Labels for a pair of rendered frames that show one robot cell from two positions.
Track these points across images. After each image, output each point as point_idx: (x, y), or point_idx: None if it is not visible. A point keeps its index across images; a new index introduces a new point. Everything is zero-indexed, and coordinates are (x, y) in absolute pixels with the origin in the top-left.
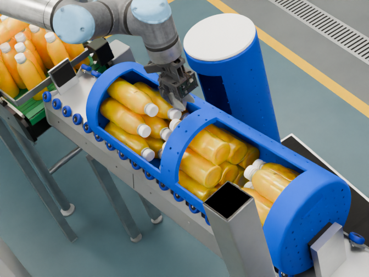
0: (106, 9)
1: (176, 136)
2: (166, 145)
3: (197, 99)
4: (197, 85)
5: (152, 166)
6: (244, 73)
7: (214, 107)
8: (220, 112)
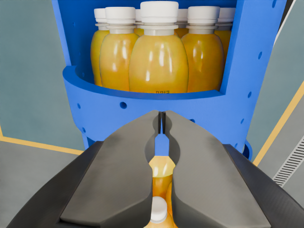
0: None
1: (101, 114)
2: (74, 89)
3: (266, 26)
4: None
5: (60, 34)
6: None
7: (258, 82)
8: (239, 125)
